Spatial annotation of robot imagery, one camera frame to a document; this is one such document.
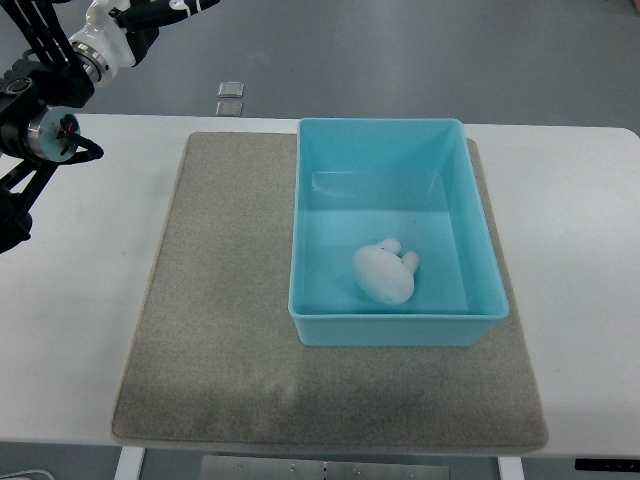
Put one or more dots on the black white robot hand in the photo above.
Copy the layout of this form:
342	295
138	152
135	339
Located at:
118	34

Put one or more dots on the white bunny plush toy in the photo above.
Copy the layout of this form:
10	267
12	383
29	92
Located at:
384	274

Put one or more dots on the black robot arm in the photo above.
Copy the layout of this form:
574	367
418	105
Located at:
38	127

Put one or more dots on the blue plastic box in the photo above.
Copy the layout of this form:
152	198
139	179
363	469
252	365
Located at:
410	184

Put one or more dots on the upper floor socket plate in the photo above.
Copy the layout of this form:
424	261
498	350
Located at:
230	89

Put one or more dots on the floor socket plate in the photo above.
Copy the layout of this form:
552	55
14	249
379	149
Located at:
229	108
230	89

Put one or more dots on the lower floor socket plate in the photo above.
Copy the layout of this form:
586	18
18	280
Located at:
229	108

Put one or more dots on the grey felt mat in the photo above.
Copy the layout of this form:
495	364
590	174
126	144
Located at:
216	360

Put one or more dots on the white table leg left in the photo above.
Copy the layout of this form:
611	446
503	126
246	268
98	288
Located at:
130	463

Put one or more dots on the white table leg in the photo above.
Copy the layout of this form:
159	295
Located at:
510	468
130	463

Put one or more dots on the white table leg right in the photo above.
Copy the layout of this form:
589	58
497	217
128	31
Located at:
510	468

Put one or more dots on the black table control panel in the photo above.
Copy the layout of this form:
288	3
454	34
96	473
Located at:
607	465

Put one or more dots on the metal table base plate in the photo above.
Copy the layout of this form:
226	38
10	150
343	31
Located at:
227	467

